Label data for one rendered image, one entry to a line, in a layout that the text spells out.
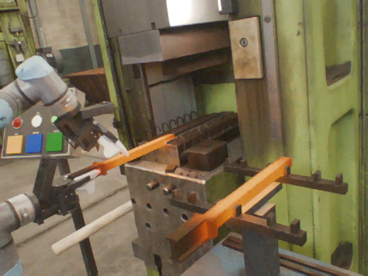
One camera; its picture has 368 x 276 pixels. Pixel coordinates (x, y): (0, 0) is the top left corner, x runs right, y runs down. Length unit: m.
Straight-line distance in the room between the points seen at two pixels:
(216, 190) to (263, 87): 0.34
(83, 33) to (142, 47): 9.52
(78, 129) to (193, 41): 0.49
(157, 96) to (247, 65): 0.50
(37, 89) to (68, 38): 9.47
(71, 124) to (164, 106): 0.59
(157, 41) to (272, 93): 0.38
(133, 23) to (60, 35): 9.10
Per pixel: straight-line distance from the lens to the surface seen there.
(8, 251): 0.92
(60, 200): 0.95
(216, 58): 1.36
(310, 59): 0.99
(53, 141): 1.45
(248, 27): 1.03
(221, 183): 1.11
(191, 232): 0.62
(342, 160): 1.45
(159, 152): 1.21
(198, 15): 1.16
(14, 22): 6.22
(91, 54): 10.70
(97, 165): 1.02
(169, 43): 1.11
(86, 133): 0.96
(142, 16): 1.13
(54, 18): 10.24
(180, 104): 1.53
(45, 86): 0.90
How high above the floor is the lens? 1.33
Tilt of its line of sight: 16 degrees down
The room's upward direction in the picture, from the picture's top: 9 degrees counter-clockwise
